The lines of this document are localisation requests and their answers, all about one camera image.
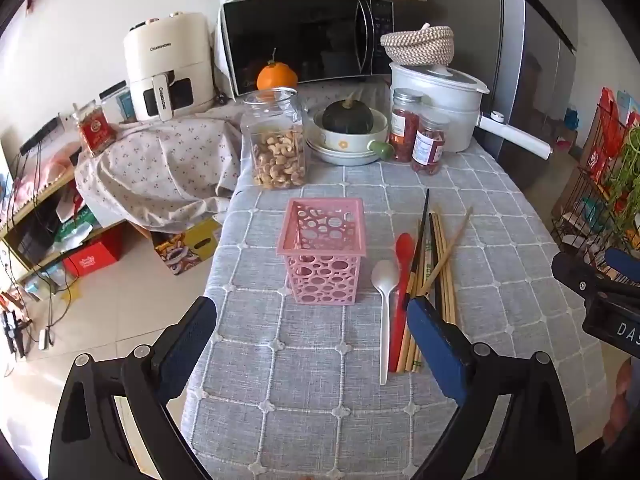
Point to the pink perforated plastic basket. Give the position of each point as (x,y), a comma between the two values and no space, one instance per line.
(320,280)

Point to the tall jar of red berries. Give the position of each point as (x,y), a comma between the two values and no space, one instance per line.
(405,135)

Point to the black microwave oven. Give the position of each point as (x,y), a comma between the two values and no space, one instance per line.
(300,35)

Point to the white power adapter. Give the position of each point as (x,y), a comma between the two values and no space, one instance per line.
(45,337)

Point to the wooden shelf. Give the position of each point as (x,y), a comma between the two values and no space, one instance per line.
(37,194)

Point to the white air fryer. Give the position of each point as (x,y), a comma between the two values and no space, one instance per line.
(170,50)

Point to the red plastic spoon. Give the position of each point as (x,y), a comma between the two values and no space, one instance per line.
(404,252)

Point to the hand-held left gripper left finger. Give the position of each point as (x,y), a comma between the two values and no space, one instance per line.
(187,340)

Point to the person's right hand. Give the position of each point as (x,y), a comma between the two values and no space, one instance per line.
(627,410)

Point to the blue and white box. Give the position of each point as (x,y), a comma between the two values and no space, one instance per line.
(120,102)

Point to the red tea tin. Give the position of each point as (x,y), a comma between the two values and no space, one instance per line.
(95,132)

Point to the red snack packets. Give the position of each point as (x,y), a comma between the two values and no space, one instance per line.
(607,130)

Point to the teal bag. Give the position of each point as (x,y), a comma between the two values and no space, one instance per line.
(572,120)

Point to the black power strip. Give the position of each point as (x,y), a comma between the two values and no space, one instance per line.
(40,135)

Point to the dark green squash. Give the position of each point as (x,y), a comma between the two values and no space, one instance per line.
(347,117)

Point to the white plastic spoon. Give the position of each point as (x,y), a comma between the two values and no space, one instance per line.
(385,280)

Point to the orange fruit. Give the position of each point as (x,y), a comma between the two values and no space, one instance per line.
(277,77)

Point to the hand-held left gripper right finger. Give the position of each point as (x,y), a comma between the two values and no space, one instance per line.
(435,340)

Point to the red gift box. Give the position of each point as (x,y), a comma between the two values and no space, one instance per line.
(95,260)

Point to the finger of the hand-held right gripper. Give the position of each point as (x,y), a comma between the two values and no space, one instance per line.
(622,260)
(575,272)

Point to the grey checked tablecloth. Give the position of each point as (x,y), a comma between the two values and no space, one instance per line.
(310,360)

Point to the floral cover cloth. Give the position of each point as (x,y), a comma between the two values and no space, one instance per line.
(160,170)

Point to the clear jar of cashews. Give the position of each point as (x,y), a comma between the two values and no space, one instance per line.
(275,160)

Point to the bundle of mixed chopsticks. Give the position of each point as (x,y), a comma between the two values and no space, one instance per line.
(442,260)

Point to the white electric cooking pot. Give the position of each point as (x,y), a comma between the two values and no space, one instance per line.
(450,95)

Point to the short jar of red snacks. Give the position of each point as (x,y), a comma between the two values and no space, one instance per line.
(427,150)

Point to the green leafy vegetable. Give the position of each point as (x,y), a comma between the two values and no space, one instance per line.
(627,180)

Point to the printed cardboard box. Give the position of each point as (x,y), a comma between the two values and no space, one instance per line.
(190,245)

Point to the grey refrigerator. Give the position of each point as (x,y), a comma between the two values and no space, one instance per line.
(525,20)

